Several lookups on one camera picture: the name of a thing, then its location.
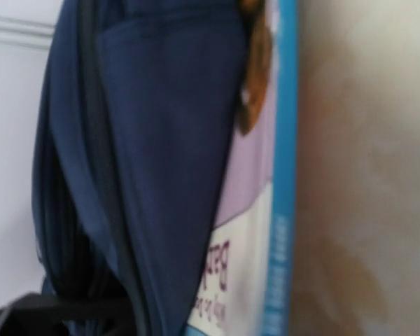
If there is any navy blue backpack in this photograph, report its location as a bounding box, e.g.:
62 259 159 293
0 1 247 335

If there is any dog cover book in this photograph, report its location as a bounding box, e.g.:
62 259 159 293
185 1 298 335

